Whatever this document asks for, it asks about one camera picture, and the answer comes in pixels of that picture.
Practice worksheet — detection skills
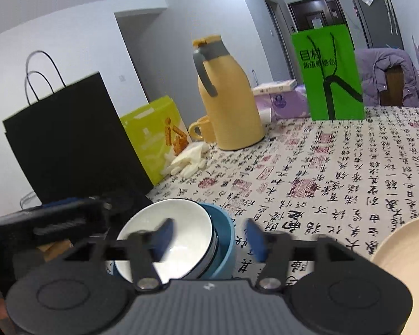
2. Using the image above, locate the white bowl black rim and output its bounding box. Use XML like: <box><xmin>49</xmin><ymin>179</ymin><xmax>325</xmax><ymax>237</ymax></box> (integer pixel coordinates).
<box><xmin>115</xmin><ymin>199</ymin><xmax>220</xmax><ymax>283</ymax></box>
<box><xmin>182</xmin><ymin>213</ymin><xmax>221</xmax><ymax>280</ymax></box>

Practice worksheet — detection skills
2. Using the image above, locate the flat white box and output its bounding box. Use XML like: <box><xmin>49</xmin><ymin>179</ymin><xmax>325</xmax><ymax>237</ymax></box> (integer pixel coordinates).
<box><xmin>252</xmin><ymin>80</ymin><xmax>297</xmax><ymax>95</ymax></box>

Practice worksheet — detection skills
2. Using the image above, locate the purple puffer jacket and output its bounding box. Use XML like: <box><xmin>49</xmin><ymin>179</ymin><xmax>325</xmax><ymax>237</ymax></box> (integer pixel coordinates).
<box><xmin>354</xmin><ymin>48</ymin><xmax>419</xmax><ymax>108</ymax></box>

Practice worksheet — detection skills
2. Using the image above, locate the white folded umbrella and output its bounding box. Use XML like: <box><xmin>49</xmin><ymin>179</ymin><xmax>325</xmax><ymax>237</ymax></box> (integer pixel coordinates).
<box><xmin>377</xmin><ymin>0</ymin><xmax>392</xmax><ymax>35</ymax></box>
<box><xmin>386</xmin><ymin>0</ymin><xmax>400</xmax><ymax>35</ymax></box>

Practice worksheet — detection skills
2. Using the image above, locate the pair of white gloves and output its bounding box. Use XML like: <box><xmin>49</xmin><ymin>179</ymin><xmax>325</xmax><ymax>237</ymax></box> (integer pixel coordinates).
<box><xmin>161</xmin><ymin>143</ymin><xmax>208</xmax><ymax>177</ymax></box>

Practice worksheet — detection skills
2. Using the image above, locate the grey interior door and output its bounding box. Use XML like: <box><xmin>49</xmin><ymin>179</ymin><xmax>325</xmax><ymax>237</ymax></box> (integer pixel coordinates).
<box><xmin>262</xmin><ymin>0</ymin><xmax>297</xmax><ymax>81</ymax></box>

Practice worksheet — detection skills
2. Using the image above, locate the yellow mug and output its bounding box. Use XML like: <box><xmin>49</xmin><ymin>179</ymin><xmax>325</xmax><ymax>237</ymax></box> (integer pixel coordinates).
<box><xmin>189</xmin><ymin>115</ymin><xmax>215</xmax><ymax>144</ymax></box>

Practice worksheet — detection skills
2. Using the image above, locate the yellow-green snack bag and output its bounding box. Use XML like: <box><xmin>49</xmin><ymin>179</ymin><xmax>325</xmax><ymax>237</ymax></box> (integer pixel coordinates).
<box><xmin>120</xmin><ymin>95</ymin><xmax>191</xmax><ymax>186</ymax></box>

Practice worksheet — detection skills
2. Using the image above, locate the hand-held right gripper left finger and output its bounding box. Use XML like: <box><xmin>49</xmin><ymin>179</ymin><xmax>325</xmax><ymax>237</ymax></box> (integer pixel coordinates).
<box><xmin>61</xmin><ymin>218</ymin><xmax>177</xmax><ymax>292</ymax></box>

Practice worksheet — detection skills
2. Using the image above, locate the calligraphy printed tablecloth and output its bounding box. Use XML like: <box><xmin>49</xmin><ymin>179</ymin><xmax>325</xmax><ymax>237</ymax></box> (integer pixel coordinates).
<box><xmin>106</xmin><ymin>106</ymin><xmax>419</xmax><ymax>287</ymax></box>

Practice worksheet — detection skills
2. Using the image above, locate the wooden chair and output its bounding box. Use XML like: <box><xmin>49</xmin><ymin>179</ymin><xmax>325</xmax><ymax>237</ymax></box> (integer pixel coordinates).
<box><xmin>379</xmin><ymin>66</ymin><xmax>406</xmax><ymax>107</ymax></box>

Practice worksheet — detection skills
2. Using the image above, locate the large cream plate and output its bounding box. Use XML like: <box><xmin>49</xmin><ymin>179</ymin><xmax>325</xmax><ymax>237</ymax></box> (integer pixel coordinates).
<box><xmin>370</xmin><ymin>216</ymin><xmax>419</xmax><ymax>335</ymax></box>

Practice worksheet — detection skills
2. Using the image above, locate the green paper bag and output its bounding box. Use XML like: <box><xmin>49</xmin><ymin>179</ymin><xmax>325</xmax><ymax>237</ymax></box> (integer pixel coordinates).
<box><xmin>291</xmin><ymin>24</ymin><xmax>365</xmax><ymax>121</ymax></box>

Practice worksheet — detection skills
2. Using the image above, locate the yellow thermos jug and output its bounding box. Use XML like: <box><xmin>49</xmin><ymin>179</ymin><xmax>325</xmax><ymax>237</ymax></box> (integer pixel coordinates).
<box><xmin>192</xmin><ymin>35</ymin><xmax>266</xmax><ymax>151</ymax></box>

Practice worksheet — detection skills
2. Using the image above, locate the purple tissue pack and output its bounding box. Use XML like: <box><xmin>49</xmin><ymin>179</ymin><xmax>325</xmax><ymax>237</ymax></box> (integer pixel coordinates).
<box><xmin>255</xmin><ymin>87</ymin><xmax>311</xmax><ymax>123</ymax></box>

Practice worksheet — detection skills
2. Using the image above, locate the black paper bag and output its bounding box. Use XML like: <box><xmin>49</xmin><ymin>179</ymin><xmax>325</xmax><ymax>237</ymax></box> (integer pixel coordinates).
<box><xmin>2</xmin><ymin>51</ymin><xmax>154</xmax><ymax>205</ymax></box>

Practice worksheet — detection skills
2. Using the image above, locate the dark entrance door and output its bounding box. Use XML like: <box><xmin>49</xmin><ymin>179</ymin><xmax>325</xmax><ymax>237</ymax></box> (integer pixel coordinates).
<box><xmin>288</xmin><ymin>0</ymin><xmax>346</xmax><ymax>34</ymax></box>

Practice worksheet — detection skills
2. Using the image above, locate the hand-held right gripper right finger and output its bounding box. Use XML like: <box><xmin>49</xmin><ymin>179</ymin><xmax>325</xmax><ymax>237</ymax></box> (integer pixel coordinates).
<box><xmin>244</xmin><ymin>218</ymin><xmax>357</xmax><ymax>293</ymax></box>

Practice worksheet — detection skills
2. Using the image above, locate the grey refrigerator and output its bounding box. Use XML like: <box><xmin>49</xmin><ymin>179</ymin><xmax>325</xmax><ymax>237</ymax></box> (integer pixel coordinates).
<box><xmin>349</xmin><ymin>0</ymin><xmax>405</xmax><ymax>51</ymax></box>

